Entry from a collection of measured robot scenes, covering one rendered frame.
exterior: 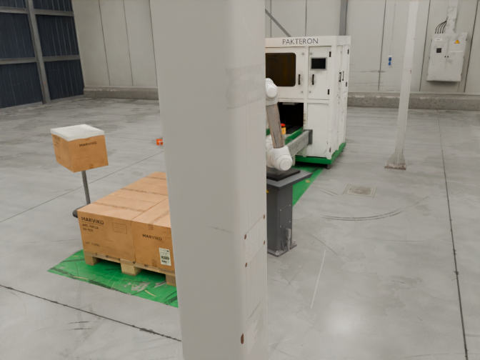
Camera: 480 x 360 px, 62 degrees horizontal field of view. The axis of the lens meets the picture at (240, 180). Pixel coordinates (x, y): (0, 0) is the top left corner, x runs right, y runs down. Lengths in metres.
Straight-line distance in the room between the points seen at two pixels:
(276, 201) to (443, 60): 9.14
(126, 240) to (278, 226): 1.37
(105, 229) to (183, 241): 3.10
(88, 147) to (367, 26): 9.47
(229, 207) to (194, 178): 0.07
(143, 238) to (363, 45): 10.15
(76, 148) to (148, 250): 1.69
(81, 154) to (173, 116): 4.18
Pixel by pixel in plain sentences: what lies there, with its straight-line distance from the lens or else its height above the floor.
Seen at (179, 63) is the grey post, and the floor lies 1.89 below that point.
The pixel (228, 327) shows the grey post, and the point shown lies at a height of 1.49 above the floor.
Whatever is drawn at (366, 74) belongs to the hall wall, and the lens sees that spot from 12.59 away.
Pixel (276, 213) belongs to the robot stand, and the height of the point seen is 0.42.
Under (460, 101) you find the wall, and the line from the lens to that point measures 12.46.
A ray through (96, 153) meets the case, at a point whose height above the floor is 0.79.
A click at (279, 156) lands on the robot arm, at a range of 3.40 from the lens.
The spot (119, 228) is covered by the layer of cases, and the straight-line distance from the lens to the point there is 3.59.
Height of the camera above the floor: 1.92
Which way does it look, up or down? 19 degrees down
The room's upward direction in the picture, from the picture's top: 2 degrees counter-clockwise
